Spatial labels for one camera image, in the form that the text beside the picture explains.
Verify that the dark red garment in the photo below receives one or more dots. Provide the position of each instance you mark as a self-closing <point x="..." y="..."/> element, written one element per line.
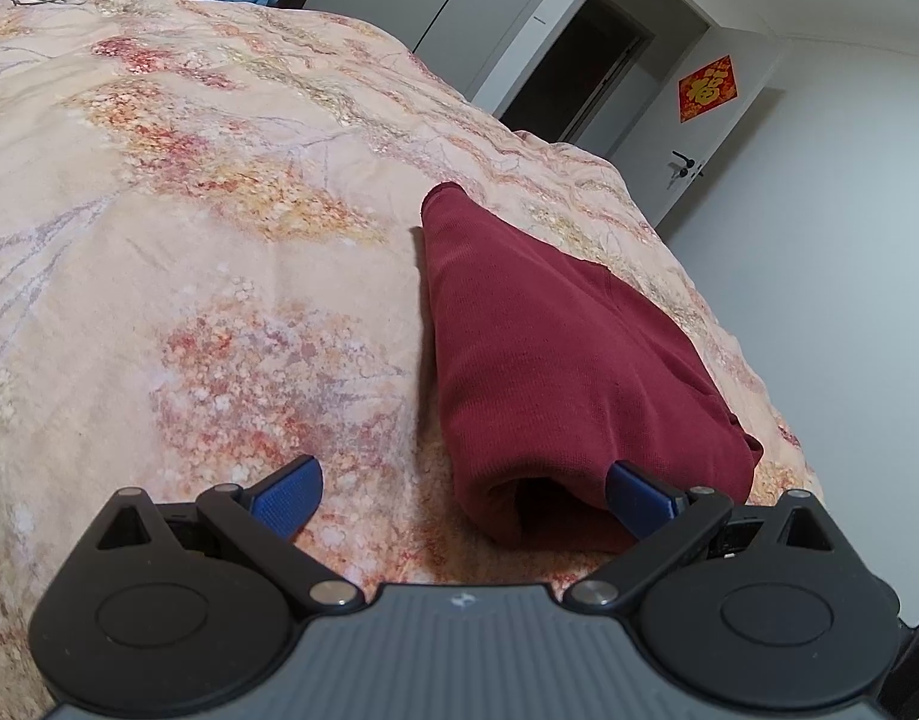
<point x="549" y="360"/>

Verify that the floral peach blanket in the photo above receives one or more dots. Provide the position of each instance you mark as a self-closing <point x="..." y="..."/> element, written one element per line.
<point x="204" y="202"/>

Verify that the white wardrobe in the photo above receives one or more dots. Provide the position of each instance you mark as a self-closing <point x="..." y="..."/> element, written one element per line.
<point x="444" y="7"/>

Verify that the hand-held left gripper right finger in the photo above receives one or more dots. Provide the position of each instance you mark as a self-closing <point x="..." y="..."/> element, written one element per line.
<point x="639" y="499"/>

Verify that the red door decoration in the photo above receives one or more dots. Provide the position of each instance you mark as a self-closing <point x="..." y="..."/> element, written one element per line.
<point x="707" y="88"/>

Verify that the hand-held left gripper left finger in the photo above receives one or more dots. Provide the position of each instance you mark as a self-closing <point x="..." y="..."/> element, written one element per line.
<point x="287" y="499"/>

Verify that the white door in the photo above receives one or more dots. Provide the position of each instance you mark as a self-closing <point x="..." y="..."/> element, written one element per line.
<point x="654" y="135"/>

